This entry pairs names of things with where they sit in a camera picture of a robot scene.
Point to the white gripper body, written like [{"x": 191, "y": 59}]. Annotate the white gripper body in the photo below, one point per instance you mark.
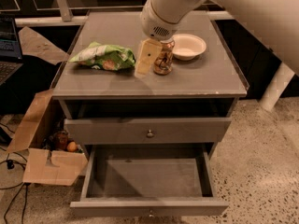
[{"x": 154, "y": 24}]

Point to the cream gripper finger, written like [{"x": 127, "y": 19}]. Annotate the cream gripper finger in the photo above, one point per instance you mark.
[{"x": 149, "y": 51}]

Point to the green rice chip bag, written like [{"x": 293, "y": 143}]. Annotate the green rice chip bag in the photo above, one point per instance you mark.
[{"x": 105, "y": 57}]

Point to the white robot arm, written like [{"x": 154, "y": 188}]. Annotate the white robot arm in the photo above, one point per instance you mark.
[{"x": 275, "y": 23}]

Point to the grey drawer cabinet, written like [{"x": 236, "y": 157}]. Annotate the grey drawer cabinet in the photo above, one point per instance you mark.
[{"x": 206, "y": 87}]

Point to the grey top drawer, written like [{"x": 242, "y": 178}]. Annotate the grey top drawer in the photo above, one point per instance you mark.
[{"x": 147, "y": 131}]

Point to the grey open middle drawer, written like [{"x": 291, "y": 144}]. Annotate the grey open middle drawer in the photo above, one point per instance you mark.
[{"x": 148, "y": 181}]

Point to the brown drink can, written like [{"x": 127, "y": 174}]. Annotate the brown drink can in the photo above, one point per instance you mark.
[{"x": 163, "y": 63}]

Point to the white paper bowl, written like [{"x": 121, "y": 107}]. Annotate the white paper bowl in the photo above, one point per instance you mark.
[{"x": 187, "y": 47}]

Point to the orange fruit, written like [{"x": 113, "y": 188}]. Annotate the orange fruit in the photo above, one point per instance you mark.
[{"x": 72, "y": 147}]

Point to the dark brown jar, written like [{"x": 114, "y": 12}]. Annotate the dark brown jar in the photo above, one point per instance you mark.
[{"x": 61, "y": 140}]

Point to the open cardboard box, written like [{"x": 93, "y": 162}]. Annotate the open cardboard box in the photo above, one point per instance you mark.
[{"x": 43, "y": 166}]

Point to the black laptop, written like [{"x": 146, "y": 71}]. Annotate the black laptop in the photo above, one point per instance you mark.
[{"x": 10, "y": 48}]

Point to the metal railing frame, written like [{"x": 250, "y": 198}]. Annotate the metal railing frame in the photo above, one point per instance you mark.
[{"x": 36, "y": 13}]

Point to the white diagonal post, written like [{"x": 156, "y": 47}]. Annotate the white diagonal post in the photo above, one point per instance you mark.
[{"x": 276, "y": 87}]

